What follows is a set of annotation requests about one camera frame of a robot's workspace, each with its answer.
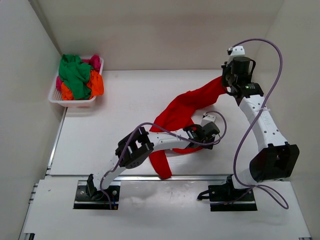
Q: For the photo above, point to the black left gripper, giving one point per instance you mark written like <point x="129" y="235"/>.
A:
<point x="211" y="128"/>

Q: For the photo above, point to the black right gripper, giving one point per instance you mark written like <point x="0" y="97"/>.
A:
<point x="227" y="78"/>

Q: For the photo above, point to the red t shirt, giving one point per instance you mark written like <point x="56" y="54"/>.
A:
<point x="178" y="114"/>

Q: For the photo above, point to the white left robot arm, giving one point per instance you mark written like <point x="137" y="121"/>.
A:
<point x="137" y="146"/>

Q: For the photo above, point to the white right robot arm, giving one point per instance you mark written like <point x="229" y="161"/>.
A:
<point x="276" y="158"/>

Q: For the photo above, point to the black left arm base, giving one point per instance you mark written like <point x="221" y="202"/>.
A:
<point x="99" y="201"/>

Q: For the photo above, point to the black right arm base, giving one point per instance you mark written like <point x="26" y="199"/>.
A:
<point x="223" y="198"/>

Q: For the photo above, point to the orange t shirt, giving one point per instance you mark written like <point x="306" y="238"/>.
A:
<point x="95" y="84"/>

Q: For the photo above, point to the pink t shirt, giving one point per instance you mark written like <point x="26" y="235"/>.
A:
<point x="94" y="61"/>

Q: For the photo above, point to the green t shirt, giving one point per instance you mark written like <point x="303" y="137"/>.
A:
<point x="75" y="74"/>

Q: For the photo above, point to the white plastic basket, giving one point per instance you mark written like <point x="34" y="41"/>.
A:
<point x="55" y="95"/>

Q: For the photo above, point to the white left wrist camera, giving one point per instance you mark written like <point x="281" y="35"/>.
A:
<point x="207" y="118"/>

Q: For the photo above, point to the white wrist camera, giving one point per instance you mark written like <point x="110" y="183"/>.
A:
<point x="236" y="51"/>
<point x="207" y="118"/>

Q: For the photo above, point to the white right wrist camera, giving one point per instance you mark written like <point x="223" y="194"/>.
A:
<point x="236" y="51"/>

